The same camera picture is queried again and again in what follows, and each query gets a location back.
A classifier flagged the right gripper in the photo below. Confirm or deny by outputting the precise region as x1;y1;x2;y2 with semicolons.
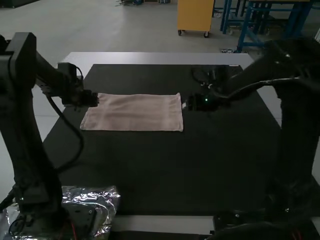
187;92;221;112

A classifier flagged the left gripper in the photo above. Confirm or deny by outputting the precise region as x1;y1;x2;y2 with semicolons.
60;88;100;109

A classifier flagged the black cable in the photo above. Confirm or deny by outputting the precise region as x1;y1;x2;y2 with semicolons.
48;95;85;174
211;76;305;101
191;66;213;88

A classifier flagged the yellow wheeled cabinet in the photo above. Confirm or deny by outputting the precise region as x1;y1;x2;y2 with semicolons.
177;0;213;39

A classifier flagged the pale towel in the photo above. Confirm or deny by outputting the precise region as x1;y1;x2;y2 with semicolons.
79;92;185;133

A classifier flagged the blue metal frame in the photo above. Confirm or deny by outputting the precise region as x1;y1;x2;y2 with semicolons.
219;0;316;53

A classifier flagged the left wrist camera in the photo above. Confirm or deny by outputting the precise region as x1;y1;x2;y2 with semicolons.
57;62;78;77

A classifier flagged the black mat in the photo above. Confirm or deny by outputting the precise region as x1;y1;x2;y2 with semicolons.
41;63;313;219

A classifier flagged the silver foil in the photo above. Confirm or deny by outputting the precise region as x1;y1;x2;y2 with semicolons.
0;184;123;240

